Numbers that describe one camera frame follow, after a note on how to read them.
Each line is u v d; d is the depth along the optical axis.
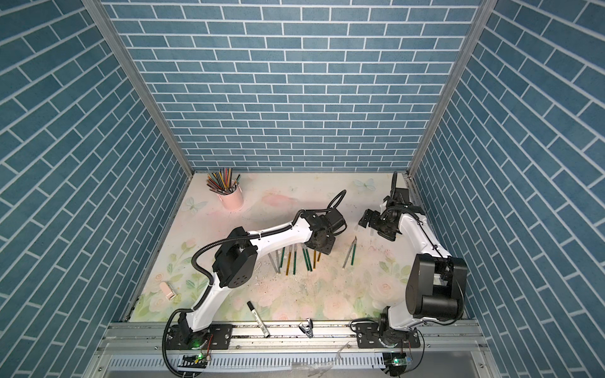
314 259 0.91
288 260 0.91
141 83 0.87
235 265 0.53
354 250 0.94
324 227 0.69
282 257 0.91
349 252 0.94
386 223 0.75
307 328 0.76
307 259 0.91
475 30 0.75
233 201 1.02
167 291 0.81
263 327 0.75
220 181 0.99
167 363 0.68
